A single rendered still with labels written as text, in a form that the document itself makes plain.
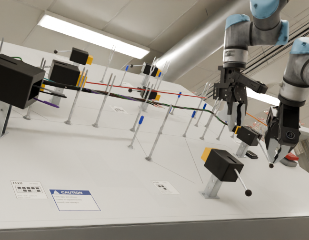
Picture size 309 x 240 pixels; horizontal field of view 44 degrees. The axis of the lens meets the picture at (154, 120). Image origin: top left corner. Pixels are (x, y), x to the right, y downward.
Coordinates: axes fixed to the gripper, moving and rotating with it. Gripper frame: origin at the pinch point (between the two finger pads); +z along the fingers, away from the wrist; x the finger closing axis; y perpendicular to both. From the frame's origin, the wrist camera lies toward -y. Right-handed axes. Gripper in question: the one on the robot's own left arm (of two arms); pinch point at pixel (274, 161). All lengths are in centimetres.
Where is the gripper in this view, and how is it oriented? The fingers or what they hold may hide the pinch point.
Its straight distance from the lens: 114.5
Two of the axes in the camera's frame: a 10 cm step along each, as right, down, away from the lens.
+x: -9.9, -1.4, 0.5
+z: -1.0, 8.5, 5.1
